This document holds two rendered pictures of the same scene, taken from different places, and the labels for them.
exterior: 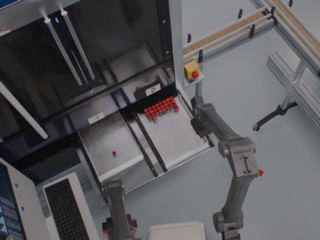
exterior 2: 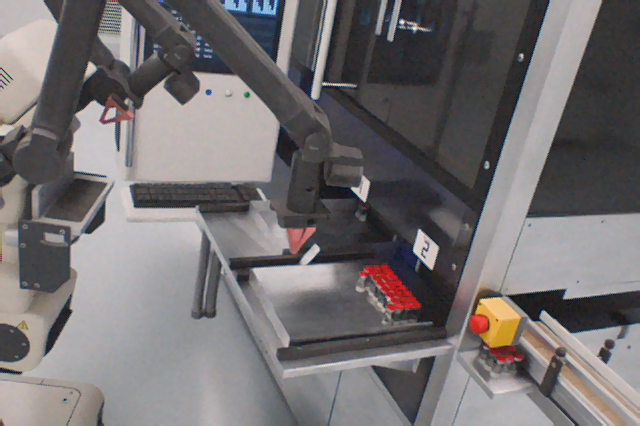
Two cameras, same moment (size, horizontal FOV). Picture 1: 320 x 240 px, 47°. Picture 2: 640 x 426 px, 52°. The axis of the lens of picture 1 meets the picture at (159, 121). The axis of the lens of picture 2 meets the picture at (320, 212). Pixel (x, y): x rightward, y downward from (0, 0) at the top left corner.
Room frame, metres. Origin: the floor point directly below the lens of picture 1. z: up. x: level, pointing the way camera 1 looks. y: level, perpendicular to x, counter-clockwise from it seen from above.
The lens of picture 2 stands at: (0.54, -1.28, 1.71)
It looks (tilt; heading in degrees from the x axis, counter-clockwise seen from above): 26 degrees down; 79
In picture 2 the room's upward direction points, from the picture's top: 11 degrees clockwise
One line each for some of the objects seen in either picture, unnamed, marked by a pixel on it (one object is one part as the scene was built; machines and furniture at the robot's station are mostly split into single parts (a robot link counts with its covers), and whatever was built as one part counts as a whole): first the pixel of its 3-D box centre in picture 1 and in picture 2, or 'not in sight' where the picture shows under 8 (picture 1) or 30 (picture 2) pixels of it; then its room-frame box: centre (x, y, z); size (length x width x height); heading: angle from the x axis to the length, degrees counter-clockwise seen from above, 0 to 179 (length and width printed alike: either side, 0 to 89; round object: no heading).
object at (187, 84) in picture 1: (189, 74); (500, 371); (1.19, -0.23, 0.87); 0.14 x 0.13 x 0.02; 18
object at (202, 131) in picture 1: (201, 124); (302, 198); (0.71, -0.19, 1.20); 0.10 x 0.07 x 0.07; 17
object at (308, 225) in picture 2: not in sight; (290, 232); (0.70, -0.19, 1.13); 0.07 x 0.07 x 0.09; 17
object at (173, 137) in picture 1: (172, 128); (338, 300); (0.85, -0.06, 0.90); 0.34 x 0.26 x 0.04; 17
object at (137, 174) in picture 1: (141, 138); (322, 269); (0.84, 0.11, 0.87); 0.70 x 0.48 x 0.02; 108
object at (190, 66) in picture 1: (190, 68); (498, 321); (1.14, -0.23, 0.99); 0.08 x 0.07 x 0.07; 18
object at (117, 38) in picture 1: (123, 38); (467, 30); (1.03, 0.08, 1.50); 0.43 x 0.01 x 0.59; 108
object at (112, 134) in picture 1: (107, 140); (322, 226); (0.85, 0.30, 0.90); 0.34 x 0.26 x 0.04; 18
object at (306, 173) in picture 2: (201, 117); (310, 168); (0.71, -0.19, 1.26); 0.07 x 0.06 x 0.07; 1
